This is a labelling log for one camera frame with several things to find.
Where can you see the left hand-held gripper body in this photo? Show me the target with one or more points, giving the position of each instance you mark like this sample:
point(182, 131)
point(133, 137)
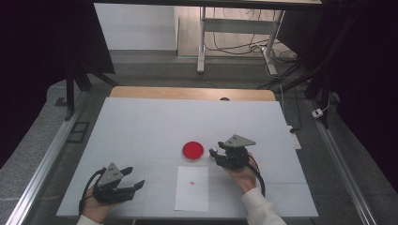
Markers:
point(109, 190)

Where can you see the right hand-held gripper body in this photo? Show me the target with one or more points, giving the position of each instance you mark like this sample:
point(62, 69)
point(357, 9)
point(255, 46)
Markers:
point(234, 157)

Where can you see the round red ink pad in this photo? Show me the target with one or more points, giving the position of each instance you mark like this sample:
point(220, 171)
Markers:
point(193, 150)

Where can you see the person's right hand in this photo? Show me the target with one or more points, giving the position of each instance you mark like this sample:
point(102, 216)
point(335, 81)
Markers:
point(245, 178)

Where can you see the person's left hand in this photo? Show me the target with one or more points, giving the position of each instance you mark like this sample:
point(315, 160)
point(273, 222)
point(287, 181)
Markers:
point(95, 211)

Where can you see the white paper sheet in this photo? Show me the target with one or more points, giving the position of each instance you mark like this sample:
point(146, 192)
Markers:
point(191, 197)

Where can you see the dark table grommet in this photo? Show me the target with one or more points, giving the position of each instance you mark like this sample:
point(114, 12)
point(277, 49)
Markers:
point(224, 99)

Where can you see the large white table cover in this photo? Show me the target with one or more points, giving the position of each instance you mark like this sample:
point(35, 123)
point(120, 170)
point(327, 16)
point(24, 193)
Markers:
point(150, 125)

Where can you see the wooden table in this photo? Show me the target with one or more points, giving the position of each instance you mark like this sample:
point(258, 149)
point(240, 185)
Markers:
point(187, 93)

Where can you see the small white adapter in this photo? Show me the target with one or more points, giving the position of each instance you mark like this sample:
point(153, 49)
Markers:
point(317, 113)

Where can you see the black metal stand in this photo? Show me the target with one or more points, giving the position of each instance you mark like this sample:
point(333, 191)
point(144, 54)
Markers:
point(325, 93)
point(70, 93)

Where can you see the black curtain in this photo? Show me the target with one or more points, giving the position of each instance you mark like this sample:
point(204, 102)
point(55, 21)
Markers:
point(369, 93)
point(31, 62)

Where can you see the aluminium rail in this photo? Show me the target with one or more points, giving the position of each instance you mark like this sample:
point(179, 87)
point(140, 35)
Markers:
point(43, 162)
point(341, 162)

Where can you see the white desk frame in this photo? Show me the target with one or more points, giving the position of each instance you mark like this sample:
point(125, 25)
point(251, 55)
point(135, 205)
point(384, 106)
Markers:
point(237, 25)

